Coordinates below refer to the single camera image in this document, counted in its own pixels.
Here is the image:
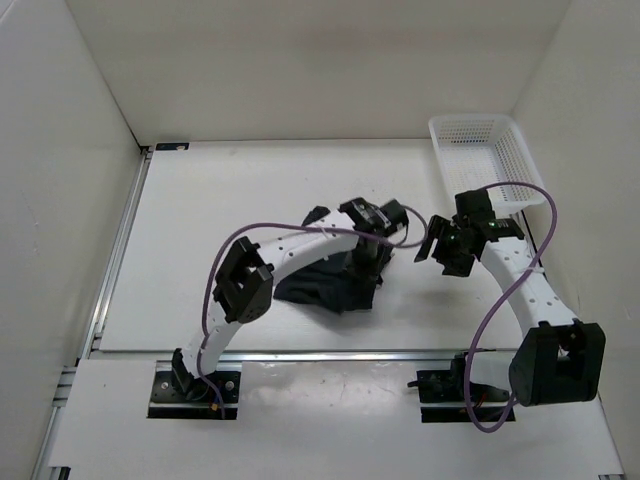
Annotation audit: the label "small blue label sticker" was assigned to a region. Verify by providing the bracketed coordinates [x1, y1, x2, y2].
[155, 142, 190, 151]

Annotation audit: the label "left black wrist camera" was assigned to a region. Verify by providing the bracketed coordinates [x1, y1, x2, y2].
[379, 199, 409, 238]

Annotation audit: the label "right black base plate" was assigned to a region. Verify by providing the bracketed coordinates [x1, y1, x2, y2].
[407, 358, 510, 424]

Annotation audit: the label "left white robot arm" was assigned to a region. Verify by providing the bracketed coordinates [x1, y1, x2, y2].
[172, 198, 408, 400]

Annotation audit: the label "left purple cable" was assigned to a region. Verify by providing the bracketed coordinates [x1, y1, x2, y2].
[197, 204, 427, 420]

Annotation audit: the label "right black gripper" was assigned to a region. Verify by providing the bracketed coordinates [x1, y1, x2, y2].
[414, 215, 475, 278]

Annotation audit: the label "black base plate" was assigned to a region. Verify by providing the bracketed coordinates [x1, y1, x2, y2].
[407, 358, 510, 424]
[147, 364, 242, 421]

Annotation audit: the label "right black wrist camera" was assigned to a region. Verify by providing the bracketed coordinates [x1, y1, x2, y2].
[454, 188, 496, 222]

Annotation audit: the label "aluminium frame rail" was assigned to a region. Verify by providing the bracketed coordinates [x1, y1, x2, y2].
[30, 145, 155, 479]

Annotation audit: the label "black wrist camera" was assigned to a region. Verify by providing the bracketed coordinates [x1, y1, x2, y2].
[379, 199, 409, 238]
[454, 188, 496, 222]

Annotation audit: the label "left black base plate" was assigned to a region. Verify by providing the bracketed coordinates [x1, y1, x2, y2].
[147, 364, 242, 421]

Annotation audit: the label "white plastic perforated basket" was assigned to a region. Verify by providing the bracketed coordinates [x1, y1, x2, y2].
[428, 114, 546, 216]

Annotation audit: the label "dark navy shorts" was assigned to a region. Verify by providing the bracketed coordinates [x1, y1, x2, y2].
[272, 204, 399, 316]

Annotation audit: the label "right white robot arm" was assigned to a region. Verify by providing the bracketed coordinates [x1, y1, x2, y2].
[416, 215, 606, 407]

